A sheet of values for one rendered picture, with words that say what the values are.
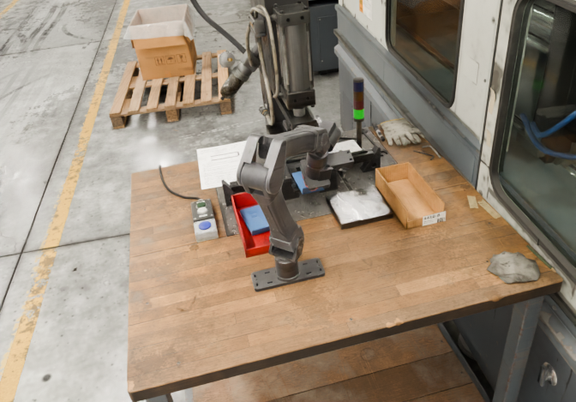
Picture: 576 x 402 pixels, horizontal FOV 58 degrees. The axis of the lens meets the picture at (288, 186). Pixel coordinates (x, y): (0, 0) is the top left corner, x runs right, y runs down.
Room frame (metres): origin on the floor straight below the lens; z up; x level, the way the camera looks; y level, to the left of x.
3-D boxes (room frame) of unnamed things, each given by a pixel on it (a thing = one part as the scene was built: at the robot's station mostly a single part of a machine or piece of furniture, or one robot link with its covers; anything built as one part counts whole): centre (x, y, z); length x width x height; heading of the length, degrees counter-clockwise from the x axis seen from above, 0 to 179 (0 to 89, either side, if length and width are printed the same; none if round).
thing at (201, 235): (1.29, 0.27, 0.90); 0.07 x 0.07 x 0.06; 10
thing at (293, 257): (1.08, 0.02, 1.00); 0.09 x 0.06 x 0.06; 56
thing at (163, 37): (4.87, 0.99, 0.40); 0.67 x 0.60 x 0.50; 2
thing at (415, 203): (1.34, -0.38, 0.93); 0.25 x 0.13 x 0.08; 10
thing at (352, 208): (1.33, -0.22, 0.91); 0.17 x 0.16 x 0.02; 100
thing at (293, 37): (1.49, -0.05, 1.37); 0.11 x 0.09 x 0.30; 100
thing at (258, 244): (1.29, 0.11, 0.93); 0.25 x 0.12 x 0.06; 10
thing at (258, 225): (1.32, 0.11, 0.92); 0.15 x 0.07 x 0.03; 17
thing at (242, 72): (1.74, 0.11, 1.25); 0.19 x 0.07 x 0.19; 100
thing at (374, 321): (1.33, -0.05, 0.45); 1.12 x 0.99 x 0.90; 100
